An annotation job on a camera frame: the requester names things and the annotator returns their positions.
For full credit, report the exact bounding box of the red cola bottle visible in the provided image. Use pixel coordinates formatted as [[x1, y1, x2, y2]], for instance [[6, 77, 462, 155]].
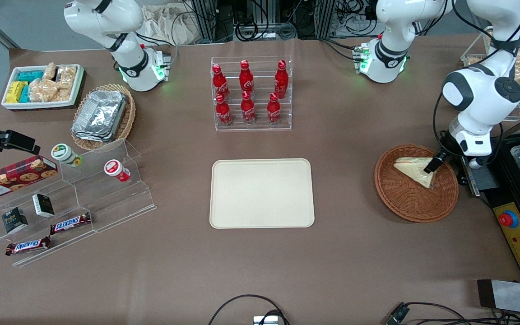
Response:
[[274, 60, 289, 99], [267, 93, 282, 125], [241, 91, 256, 125], [239, 60, 255, 95], [212, 64, 231, 100], [215, 93, 233, 126]]

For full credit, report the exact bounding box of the beige cloth bag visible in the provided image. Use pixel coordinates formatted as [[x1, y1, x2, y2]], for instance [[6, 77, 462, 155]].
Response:
[[142, 4, 197, 46]]

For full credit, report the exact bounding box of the clear acrylic stepped display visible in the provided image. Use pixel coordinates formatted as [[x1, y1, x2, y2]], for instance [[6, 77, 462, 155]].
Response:
[[0, 139, 157, 268]]

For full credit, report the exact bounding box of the black aluminium frame rack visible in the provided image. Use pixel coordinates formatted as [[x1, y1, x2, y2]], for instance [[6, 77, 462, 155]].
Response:
[[189, 0, 378, 42]]

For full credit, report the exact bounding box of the stack of foil containers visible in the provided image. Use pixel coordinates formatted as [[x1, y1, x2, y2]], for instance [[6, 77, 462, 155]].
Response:
[[71, 90, 128, 143]]

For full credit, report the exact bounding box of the beige plastic tray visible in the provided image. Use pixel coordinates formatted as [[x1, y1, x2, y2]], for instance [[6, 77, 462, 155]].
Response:
[[209, 158, 316, 229]]

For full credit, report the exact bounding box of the yellow snack packet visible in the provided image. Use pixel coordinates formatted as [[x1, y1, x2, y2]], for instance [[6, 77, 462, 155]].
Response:
[[6, 81, 28, 104]]

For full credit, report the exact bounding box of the black cable with connector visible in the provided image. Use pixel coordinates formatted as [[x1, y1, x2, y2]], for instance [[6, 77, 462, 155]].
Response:
[[385, 302, 520, 325]]

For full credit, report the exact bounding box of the small black box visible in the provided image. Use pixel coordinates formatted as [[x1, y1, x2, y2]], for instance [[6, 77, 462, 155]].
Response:
[[32, 194, 55, 218], [2, 207, 28, 234]]

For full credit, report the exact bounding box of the oval light wicker basket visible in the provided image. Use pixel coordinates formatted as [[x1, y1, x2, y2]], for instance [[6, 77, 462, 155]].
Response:
[[70, 84, 136, 152]]

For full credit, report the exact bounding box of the red lid yogurt cup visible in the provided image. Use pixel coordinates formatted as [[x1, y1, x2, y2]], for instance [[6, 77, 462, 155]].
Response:
[[104, 159, 131, 183]]

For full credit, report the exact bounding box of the grey metal plate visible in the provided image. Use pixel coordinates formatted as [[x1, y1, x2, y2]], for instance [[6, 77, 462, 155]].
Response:
[[477, 279, 520, 316]]

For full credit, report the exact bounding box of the thin black cable loop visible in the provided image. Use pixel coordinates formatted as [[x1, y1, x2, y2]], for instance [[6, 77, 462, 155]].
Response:
[[208, 294, 290, 325]]

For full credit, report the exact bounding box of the green lid yogurt cup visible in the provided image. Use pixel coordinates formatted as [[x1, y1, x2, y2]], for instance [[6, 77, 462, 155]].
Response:
[[51, 144, 83, 168]]

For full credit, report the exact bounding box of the white rectangular snack bin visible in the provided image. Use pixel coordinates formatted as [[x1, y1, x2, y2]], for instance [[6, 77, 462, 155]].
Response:
[[1, 64, 85, 111]]

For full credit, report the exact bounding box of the red emergency stop button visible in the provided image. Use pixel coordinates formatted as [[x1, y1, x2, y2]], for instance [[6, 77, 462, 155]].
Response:
[[498, 210, 519, 229]]

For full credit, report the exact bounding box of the red tartan cookie box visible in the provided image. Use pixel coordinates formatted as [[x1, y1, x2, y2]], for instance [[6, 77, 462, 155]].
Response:
[[0, 156, 58, 201]]

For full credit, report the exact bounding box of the brown chocolate bar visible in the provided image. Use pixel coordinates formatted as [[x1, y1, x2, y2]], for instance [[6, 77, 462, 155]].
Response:
[[50, 212, 92, 235], [5, 236, 51, 256]]

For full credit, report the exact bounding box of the clear acrylic bottle rack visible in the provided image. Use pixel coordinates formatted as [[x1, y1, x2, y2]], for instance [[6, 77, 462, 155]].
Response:
[[210, 56, 293, 131]]

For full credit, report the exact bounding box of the round brown wicker basket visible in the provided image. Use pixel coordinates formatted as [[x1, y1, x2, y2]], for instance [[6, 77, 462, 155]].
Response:
[[374, 144, 459, 223]]

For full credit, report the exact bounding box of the triangular sandwich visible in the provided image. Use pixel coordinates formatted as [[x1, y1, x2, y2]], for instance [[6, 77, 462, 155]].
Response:
[[393, 157, 436, 188]]

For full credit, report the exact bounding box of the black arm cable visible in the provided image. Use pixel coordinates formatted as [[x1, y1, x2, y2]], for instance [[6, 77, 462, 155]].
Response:
[[432, 90, 505, 168]]

